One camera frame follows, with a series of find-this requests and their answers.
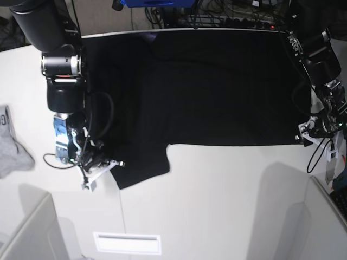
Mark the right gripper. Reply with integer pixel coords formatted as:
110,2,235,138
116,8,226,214
54,111,106,165

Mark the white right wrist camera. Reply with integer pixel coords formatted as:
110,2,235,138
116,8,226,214
78,160,125,192

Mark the black power strip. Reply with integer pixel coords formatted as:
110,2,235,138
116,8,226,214
179,15,277,30

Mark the grey folded garment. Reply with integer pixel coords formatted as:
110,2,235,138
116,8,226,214
1,105,35,179

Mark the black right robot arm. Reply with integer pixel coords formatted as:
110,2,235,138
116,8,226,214
1,1,107,170

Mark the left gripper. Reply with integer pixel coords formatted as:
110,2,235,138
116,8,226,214
309,80,346,135

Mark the white table label slot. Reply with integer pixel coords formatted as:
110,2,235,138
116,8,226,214
93,232,162,255

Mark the white bin left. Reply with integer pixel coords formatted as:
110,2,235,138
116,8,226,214
1,192,70,259

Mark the teal orange object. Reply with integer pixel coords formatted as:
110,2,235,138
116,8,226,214
332,155,346,192

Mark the blue box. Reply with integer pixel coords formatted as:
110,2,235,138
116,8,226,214
120,0,195,8

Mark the black T-shirt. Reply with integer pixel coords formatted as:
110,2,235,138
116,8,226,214
83,30,312,189

